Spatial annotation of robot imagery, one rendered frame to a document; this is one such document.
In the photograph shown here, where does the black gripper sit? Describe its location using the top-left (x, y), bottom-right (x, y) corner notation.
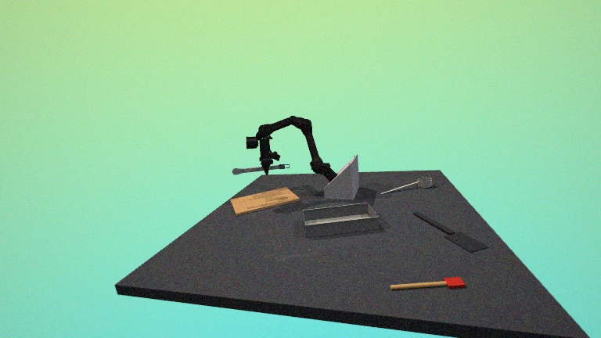
top-left (259, 147), bottom-right (273, 175)

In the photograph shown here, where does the grey saucepan with long handle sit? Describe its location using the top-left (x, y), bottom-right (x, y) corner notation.
top-left (387, 177), bottom-right (433, 192)

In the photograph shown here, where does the grey rectangular tin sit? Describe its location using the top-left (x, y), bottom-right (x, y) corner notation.
top-left (303, 203), bottom-right (379, 238)

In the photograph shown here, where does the dark grey spatula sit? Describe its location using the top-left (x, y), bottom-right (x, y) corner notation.
top-left (413, 212), bottom-right (488, 253)

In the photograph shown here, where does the wooden board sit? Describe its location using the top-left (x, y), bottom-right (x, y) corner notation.
top-left (231, 187), bottom-right (300, 216)

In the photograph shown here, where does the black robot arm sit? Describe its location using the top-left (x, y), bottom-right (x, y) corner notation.
top-left (246, 116), bottom-right (338, 182)

